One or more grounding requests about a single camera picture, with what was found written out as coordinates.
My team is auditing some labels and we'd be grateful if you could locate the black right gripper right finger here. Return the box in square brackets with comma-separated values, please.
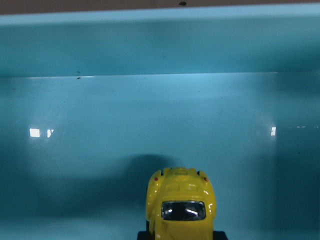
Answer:
[213, 230, 228, 240]

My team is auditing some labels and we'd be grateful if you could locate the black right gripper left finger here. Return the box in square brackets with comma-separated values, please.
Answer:
[136, 231, 151, 240]

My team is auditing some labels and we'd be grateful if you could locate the yellow beetle toy car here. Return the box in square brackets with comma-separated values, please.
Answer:
[145, 167, 217, 240]

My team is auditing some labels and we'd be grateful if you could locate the turquoise plastic bin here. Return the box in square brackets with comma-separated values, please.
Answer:
[0, 3, 320, 240]

